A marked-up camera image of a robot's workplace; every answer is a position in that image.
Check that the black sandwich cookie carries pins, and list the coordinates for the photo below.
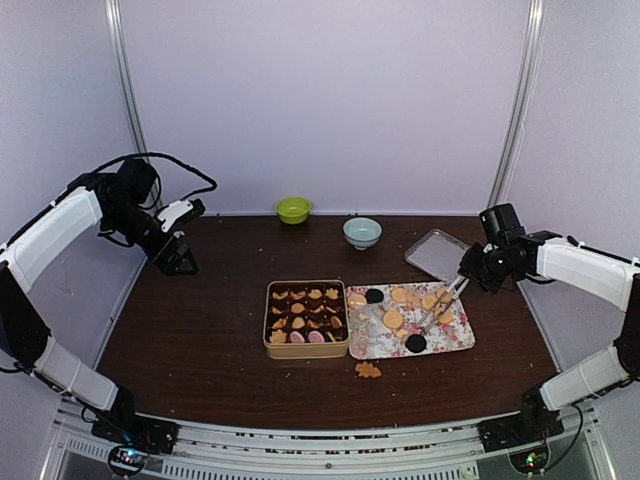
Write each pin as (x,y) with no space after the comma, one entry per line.
(416,343)

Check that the green bowl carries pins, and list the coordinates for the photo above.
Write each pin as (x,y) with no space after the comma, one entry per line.
(293,210)

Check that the gold cookie tin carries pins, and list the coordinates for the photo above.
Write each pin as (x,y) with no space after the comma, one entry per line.
(315,308)

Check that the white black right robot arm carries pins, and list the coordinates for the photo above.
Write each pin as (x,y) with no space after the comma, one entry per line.
(571,287)

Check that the metal serving tongs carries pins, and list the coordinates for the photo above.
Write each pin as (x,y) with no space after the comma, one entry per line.
(439,313)

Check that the aluminium corner post left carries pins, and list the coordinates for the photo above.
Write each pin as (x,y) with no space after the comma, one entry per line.
(118,41)

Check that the light blue striped bowl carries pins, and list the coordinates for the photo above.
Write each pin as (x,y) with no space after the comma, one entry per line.
(362,232)

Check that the brown tree cookie on table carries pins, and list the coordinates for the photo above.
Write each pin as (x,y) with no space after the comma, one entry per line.
(367,370)

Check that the pink round cookie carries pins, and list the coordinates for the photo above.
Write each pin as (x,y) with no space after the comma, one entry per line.
(296,337)

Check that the aluminium front rail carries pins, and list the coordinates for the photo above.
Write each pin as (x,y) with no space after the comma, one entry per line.
(452,450)

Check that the floral cookie tray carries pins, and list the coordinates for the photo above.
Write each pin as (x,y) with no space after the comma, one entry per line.
(392,313)

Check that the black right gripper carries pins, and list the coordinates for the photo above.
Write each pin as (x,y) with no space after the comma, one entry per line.
(468,269)

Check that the aluminium corner post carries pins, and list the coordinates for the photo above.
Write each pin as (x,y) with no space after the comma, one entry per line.
(118,41)
(525,86)

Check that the round patterned biscuit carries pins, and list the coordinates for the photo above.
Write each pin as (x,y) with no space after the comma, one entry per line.
(356,300)

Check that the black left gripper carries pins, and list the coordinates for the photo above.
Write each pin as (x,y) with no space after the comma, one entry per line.
(167,266)

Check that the aluminium corner post right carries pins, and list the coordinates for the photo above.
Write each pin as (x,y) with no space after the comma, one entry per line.
(525,86)

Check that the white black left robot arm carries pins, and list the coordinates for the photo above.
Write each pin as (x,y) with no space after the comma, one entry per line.
(111,197)

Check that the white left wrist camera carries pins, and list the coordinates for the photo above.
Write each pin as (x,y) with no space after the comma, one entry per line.
(179,211)

